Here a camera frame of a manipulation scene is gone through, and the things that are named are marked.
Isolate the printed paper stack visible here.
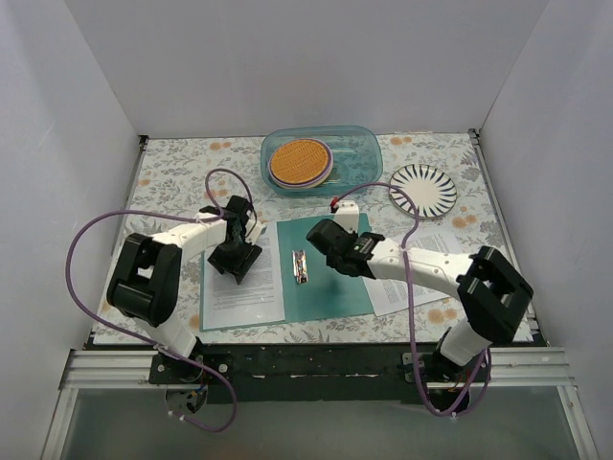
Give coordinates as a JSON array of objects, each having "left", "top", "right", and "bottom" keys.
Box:
[{"left": 364, "top": 227, "right": 463, "bottom": 316}]

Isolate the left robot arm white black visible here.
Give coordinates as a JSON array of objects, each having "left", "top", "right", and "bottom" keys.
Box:
[{"left": 106, "top": 195, "right": 264, "bottom": 383}]

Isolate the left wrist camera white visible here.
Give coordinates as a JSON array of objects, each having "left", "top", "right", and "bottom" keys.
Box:
[{"left": 244, "top": 218, "right": 266, "bottom": 244}]

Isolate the aluminium frame rail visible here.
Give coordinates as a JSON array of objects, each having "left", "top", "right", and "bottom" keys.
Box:
[{"left": 59, "top": 347, "right": 576, "bottom": 389}]

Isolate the purple cable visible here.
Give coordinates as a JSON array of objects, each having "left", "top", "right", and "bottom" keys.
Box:
[
  {"left": 329, "top": 182, "right": 492, "bottom": 417},
  {"left": 65, "top": 169, "right": 239, "bottom": 432}
]

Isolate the teal plastic folder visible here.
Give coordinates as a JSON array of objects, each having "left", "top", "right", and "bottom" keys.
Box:
[{"left": 199, "top": 213, "right": 376, "bottom": 333}]

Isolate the printed paper sheet top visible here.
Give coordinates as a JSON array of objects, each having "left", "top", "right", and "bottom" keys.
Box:
[{"left": 200, "top": 225, "right": 285, "bottom": 332}]

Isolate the silver folder clip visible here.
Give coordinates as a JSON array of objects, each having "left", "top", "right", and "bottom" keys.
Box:
[{"left": 292, "top": 250, "right": 308, "bottom": 285}]

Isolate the orange woven round coaster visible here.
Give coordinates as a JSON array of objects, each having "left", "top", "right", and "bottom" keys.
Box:
[{"left": 267, "top": 138, "right": 334, "bottom": 189}]

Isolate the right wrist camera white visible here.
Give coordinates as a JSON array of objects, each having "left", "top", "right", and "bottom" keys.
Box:
[{"left": 330, "top": 199, "right": 360, "bottom": 233}]

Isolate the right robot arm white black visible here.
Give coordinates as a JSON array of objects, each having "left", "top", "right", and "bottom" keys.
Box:
[{"left": 306, "top": 218, "right": 534, "bottom": 381}]

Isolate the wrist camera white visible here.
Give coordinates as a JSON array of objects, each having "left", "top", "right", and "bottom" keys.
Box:
[
  {"left": 330, "top": 199, "right": 360, "bottom": 233},
  {"left": 244, "top": 218, "right": 266, "bottom": 244}
]

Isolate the clear teal plastic container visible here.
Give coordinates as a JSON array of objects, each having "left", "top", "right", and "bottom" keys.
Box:
[{"left": 261, "top": 126, "right": 383, "bottom": 197}]

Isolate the blue striped white plate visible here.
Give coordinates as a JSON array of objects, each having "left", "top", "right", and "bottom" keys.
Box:
[{"left": 389, "top": 164, "right": 458, "bottom": 219}]

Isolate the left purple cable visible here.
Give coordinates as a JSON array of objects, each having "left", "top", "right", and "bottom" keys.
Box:
[{"left": 65, "top": 169, "right": 239, "bottom": 432}]

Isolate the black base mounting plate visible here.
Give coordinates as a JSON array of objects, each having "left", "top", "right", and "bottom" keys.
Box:
[{"left": 149, "top": 342, "right": 473, "bottom": 406}]

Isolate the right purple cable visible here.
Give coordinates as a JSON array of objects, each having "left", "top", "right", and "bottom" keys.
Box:
[{"left": 329, "top": 182, "right": 492, "bottom": 417}]

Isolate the floral patterned table mat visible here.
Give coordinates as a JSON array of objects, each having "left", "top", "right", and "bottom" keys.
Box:
[{"left": 92, "top": 133, "right": 514, "bottom": 346}]

